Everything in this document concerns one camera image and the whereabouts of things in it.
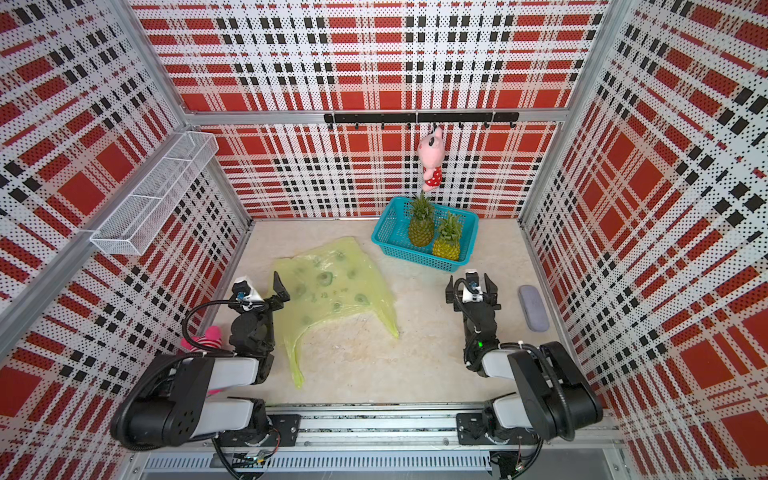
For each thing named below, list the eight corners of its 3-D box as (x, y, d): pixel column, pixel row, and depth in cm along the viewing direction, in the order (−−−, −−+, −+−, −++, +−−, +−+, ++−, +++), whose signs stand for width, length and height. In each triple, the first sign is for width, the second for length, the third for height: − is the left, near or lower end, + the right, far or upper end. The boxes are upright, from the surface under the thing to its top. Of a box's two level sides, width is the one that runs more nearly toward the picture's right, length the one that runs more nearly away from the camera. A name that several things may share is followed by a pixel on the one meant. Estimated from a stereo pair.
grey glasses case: (529, 332, 93) (532, 328, 91) (516, 289, 103) (519, 284, 101) (547, 332, 93) (551, 328, 91) (533, 289, 103) (536, 284, 101)
